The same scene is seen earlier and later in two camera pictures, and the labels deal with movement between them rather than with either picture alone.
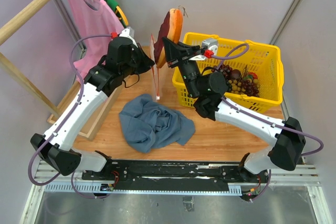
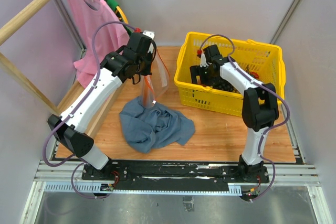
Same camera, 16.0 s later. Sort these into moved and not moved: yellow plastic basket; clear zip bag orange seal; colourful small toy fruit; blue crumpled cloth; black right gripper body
Moved: black right gripper body; clear zip bag orange seal
Not moved: colourful small toy fruit; blue crumpled cloth; yellow plastic basket
